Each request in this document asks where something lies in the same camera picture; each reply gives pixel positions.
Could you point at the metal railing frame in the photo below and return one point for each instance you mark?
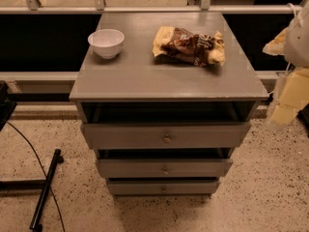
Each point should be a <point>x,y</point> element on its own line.
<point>48,8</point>

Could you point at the black equipment at left edge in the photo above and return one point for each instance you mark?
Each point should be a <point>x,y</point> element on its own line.
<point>6,106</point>

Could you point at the yellow brown chip bag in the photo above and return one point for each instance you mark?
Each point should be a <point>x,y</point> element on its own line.
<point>197,49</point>

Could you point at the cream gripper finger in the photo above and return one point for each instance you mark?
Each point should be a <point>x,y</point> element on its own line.
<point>276,46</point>
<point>281,114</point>

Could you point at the grey drawer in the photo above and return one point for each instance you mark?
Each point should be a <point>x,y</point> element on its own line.
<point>164,136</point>
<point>162,186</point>
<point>163,168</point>

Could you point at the white ceramic bowl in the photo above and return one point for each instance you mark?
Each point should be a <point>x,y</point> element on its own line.
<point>107,43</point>

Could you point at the grey bottom drawer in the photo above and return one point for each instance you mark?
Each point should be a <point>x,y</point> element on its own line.
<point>162,186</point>

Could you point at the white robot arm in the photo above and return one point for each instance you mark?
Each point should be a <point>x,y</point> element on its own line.
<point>296,51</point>

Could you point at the grey top drawer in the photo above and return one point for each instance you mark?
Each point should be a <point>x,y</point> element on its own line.
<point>164,136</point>

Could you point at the grey middle drawer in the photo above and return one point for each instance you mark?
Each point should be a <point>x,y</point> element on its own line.
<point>163,168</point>

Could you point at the black metal stand base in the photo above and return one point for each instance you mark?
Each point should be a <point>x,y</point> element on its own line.
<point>43,185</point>

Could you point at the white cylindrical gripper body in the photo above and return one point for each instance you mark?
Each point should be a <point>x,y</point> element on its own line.
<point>297,43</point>

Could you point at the grey wooden drawer cabinet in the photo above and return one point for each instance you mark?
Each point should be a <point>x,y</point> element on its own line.
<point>136,87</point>

